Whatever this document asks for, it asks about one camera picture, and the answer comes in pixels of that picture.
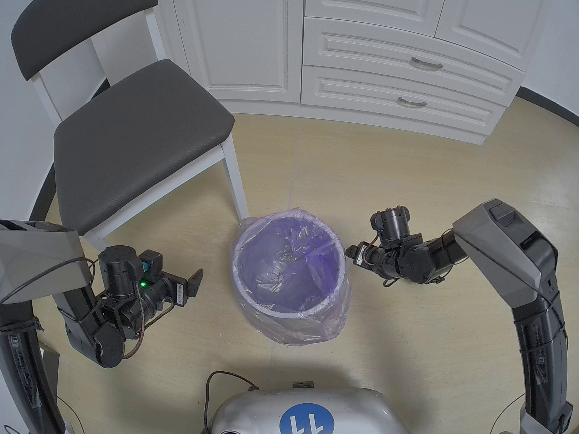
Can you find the white chair grey cushions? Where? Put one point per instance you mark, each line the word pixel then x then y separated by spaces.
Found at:
pixel 135 138

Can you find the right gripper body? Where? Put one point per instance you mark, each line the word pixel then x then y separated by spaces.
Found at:
pixel 375 260

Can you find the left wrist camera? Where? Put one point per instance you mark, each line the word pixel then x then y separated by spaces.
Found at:
pixel 151 265

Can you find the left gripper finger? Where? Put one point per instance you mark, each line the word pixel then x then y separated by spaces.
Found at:
pixel 194 285

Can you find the white wardrobe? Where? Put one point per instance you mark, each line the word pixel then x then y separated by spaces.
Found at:
pixel 371 39

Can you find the white trash bin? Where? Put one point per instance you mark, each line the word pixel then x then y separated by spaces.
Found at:
pixel 271 308

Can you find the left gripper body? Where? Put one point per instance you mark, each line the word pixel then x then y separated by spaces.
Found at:
pixel 158 296

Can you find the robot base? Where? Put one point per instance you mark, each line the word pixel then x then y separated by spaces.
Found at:
pixel 307 409

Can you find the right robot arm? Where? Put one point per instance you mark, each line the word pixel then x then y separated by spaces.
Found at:
pixel 497 251

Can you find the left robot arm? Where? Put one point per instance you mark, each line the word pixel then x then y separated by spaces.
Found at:
pixel 40 260

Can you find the purple plastic bag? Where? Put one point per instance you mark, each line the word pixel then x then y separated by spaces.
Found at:
pixel 289 265

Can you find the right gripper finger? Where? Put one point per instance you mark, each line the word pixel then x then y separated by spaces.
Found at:
pixel 353 251

